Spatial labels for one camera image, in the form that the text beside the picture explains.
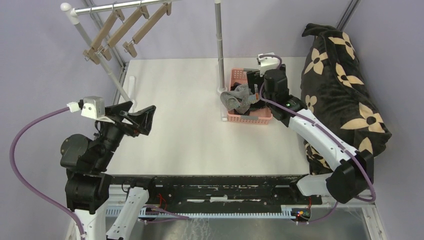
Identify pink plastic basket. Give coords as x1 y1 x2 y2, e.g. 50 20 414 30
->
226 68 273 125

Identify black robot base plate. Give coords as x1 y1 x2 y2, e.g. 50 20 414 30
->
109 174 323 215

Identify black floral blanket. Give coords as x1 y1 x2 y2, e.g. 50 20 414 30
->
300 23 392 157

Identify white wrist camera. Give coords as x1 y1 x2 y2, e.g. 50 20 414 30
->
66 96 111 122
257 52 283 77

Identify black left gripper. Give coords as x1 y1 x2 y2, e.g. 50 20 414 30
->
93 99 156 169

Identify silver clothes rack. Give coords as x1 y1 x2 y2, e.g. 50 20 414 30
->
60 0 229 122

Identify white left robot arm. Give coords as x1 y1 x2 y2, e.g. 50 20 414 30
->
60 97 158 240

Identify aluminium frame rail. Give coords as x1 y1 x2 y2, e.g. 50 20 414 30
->
335 0 361 31

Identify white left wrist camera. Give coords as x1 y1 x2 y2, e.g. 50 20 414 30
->
66 96 111 122

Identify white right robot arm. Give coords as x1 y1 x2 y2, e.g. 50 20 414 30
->
122 69 373 204

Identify wooden clip hanger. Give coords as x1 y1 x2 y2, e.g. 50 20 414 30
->
97 6 150 61
123 2 172 58
83 9 125 65

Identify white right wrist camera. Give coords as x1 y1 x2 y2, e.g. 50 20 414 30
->
257 52 283 77

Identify black underwear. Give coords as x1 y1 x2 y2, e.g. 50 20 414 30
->
229 82 266 116

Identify grey striped boxer shorts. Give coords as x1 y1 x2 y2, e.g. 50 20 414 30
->
220 83 260 114

